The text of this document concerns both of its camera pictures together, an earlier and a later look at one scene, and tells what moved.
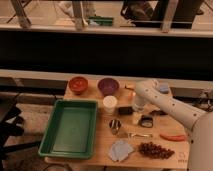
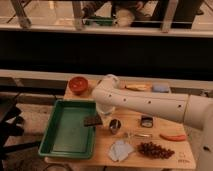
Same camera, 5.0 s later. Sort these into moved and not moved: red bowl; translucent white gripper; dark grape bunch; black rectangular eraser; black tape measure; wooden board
Moved: translucent white gripper; black rectangular eraser
Not moved: dark grape bunch; black tape measure; red bowl; wooden board
